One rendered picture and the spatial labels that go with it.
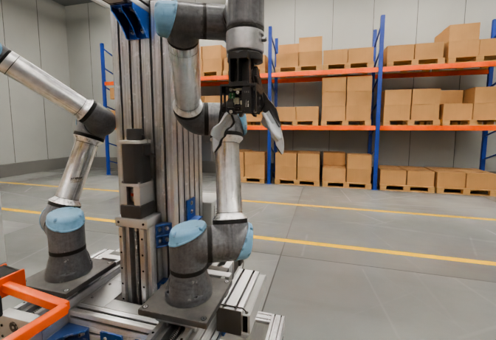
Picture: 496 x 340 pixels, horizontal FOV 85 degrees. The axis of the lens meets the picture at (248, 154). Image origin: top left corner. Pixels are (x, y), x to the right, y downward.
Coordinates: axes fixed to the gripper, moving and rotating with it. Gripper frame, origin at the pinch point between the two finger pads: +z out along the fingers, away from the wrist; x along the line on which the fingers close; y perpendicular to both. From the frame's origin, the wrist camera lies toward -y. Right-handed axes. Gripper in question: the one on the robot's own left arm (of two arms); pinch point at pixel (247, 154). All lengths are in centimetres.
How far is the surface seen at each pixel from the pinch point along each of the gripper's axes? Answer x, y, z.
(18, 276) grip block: -59, 7, 33
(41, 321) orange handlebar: -38, 18, 33
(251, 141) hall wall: -211, -809, 43
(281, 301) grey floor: -16, -175, 152
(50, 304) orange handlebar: -42, 13, 33
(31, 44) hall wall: -954, -672, -286
